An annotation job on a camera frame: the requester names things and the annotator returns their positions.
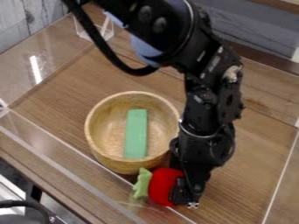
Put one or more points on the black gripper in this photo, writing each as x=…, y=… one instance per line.
x=198, y=152

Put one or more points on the red plush tomato toy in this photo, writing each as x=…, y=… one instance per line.
x=154, y=184

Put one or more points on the wooden bowl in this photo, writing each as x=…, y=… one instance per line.
x=104, y=130

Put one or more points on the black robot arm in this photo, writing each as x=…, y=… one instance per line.
x=172, y=37

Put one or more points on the green rectangular block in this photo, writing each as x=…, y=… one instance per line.
x=135, y=148

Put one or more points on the black metal table leg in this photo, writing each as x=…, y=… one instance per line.
x=33, y=195

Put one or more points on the clear acrylic corner bracket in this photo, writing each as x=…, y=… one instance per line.
x=104, y=26

